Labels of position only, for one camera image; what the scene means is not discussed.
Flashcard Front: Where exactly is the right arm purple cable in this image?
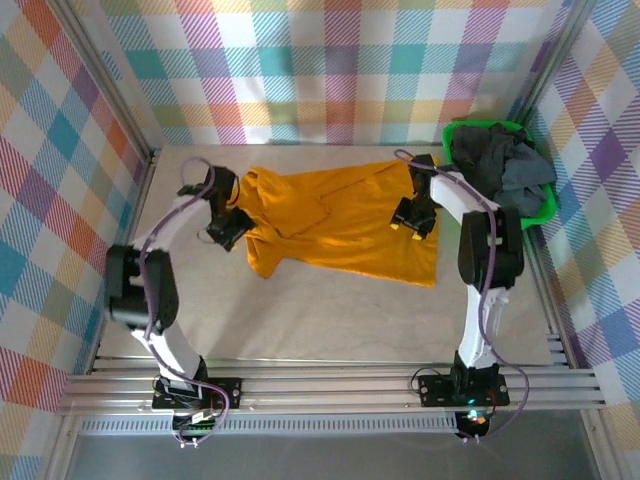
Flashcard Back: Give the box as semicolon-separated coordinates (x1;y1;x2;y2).
393;148;531;445

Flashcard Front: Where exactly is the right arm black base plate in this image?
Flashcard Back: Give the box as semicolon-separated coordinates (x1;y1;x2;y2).
417;372;512;408

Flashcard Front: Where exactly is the aluminium frame post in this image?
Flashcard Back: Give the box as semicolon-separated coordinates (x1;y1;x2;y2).
508;0;599;139
47;0;164;161

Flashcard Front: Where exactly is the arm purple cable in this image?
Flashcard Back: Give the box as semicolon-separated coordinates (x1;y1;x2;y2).
393;148;531;445
138;156;233;449

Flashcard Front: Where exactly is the green plastic bin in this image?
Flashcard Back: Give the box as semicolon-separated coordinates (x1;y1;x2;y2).
441;119;560;233

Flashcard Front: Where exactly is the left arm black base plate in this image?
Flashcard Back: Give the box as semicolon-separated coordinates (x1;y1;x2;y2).
151;376;244;410

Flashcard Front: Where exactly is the dark charcoal t-shirt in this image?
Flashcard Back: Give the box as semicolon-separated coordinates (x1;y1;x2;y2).
451;123;537;201

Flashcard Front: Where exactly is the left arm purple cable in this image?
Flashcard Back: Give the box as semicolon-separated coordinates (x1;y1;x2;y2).
138;156;233;449

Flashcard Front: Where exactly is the aluminium mounting rail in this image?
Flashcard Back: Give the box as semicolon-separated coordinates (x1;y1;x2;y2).
53;355;609;417

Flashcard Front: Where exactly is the slate grey t-shirt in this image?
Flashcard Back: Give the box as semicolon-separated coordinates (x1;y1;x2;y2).
492;144;557;220

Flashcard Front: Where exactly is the slotted grey cable duct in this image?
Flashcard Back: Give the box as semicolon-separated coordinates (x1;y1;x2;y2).
78;416;462;437

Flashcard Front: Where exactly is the orange t-shirt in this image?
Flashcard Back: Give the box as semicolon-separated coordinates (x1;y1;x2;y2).
234;159;442;290

